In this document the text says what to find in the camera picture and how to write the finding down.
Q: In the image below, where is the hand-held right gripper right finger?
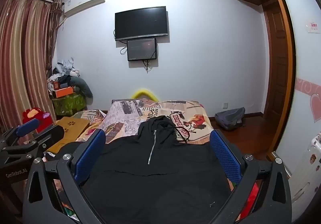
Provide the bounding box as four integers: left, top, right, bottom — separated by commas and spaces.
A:
210, 129, 293, 224

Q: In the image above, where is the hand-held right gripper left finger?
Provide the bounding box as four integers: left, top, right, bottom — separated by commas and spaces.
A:
22, 129, 106, 224

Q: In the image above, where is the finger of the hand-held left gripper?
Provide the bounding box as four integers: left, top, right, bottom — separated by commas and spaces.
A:
0, 118, 41, 148
2, 125, 66, 162

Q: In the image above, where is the black zip hoodie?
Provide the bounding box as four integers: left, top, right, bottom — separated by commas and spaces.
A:
54, 115, 239, 224

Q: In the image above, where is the red plush toy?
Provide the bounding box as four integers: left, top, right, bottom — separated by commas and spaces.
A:
22, 107, 54, 132

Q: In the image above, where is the grey backpack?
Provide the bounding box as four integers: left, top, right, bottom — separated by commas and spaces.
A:
215, 107, 246, 131

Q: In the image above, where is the bed with printed blanket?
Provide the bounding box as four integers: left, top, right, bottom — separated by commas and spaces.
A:
70, 99, 215, 145

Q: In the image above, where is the orange box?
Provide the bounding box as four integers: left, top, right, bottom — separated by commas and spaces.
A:
55, 86, 77, 98

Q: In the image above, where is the pile of household clutter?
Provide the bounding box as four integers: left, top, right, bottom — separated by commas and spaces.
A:
46, 57, 81, 89

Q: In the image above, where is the striped red curtain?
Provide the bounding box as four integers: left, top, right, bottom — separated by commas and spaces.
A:
0, 0, 63, 137

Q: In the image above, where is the yellow curved cushion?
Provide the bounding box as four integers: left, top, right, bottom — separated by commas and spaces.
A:
131, 89, 159, 102

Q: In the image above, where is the white appliance with stickers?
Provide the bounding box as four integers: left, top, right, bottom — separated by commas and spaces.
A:
288, 131, 321, 205

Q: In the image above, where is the brown wooden door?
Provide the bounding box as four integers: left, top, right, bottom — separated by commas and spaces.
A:
262, 1, 289, 127

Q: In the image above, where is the white wardrobe sliding door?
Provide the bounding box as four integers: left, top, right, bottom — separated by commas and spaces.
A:
266, 0, 321, 189

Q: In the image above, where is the white air conditioner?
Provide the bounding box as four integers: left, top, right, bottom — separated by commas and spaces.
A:
61, 0, 107, 18

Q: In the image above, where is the small black wall monitor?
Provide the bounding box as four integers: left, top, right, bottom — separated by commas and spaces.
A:
127, 38, 158, 62

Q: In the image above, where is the black wall television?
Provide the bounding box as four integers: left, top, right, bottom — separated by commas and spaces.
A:
115, 6, 169, 42

